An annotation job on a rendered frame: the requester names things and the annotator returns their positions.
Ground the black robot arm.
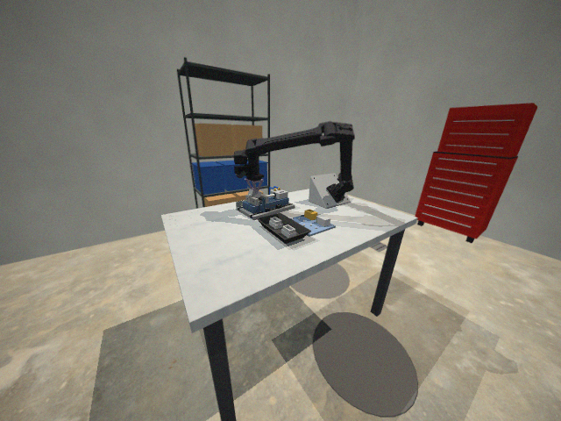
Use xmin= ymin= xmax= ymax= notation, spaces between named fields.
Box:
xmin=234 ymin=121 xmax=355 ymax=203

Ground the yellow rectangular block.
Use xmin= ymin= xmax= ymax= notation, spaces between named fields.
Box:
xmin=304 ymin=209 xmax=318 ymax=220

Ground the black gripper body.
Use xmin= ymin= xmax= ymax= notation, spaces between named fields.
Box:
xmin=245 ymin=164 xmax=264 ymax=181

